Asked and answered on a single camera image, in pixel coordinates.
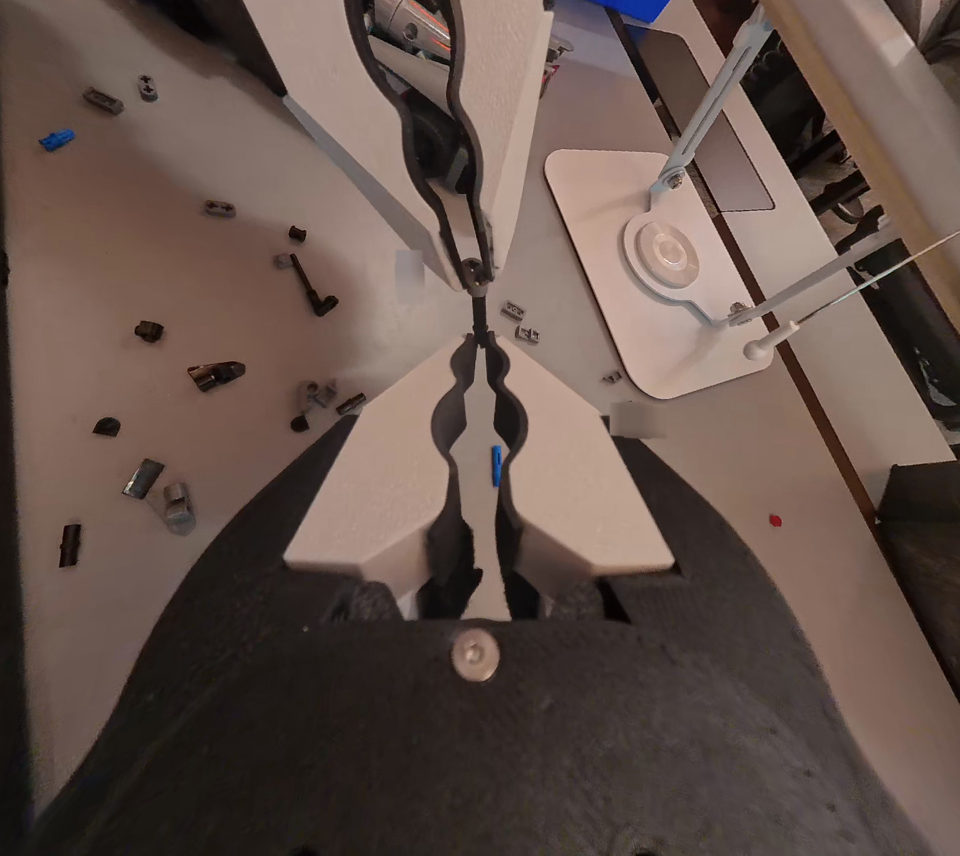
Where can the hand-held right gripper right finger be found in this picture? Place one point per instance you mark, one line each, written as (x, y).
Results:
(592, 496)

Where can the black lego axle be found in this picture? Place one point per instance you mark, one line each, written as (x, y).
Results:
(480, 316)

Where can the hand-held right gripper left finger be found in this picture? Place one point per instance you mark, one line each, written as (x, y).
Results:
(367, 496)

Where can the grey lego car model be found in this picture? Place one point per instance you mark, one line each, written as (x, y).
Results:
(409, 16)

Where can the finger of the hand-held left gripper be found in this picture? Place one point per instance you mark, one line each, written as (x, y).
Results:
(300, 8)
(495, 8)

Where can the white booklet stand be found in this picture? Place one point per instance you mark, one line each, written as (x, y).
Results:
(600, 233)

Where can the scattered loose lego pieces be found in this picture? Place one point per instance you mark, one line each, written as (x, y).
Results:
(217, 374)

